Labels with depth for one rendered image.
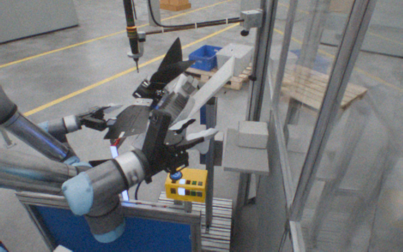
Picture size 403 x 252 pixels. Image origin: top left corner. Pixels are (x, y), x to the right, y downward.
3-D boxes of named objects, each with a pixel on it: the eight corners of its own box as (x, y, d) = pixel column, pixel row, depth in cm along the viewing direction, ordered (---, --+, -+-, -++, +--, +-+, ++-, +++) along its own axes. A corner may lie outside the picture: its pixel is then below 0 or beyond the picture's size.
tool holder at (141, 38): (145, 51, 122) (142, 29, 117) (149, 56, 117) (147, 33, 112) (126, 54, 119) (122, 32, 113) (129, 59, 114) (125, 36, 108)
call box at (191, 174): (207, 186, 114) (207, 169, 108) (204, 206, 106) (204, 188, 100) (172, 183, 116) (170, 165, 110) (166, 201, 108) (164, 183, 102)
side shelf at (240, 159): (264, 134, 168) (265, 131, 166) (268, 175, 138) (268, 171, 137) (227, 131, 171) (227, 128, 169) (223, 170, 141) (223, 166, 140)
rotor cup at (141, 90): (154, 102, 151) (135, 89, 147) (168, 86, 144) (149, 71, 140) (146, 116, 139) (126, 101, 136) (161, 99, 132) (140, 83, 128)
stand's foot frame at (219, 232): (232, 206, 222) (232, 200, 217) (228, 258, 185) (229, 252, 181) (161, 197, 229) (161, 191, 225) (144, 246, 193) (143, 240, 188)
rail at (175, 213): (201, 218, 122) (201, 207, 118) (200, 226, 119) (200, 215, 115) (26, 197, 133) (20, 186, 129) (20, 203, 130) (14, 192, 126)
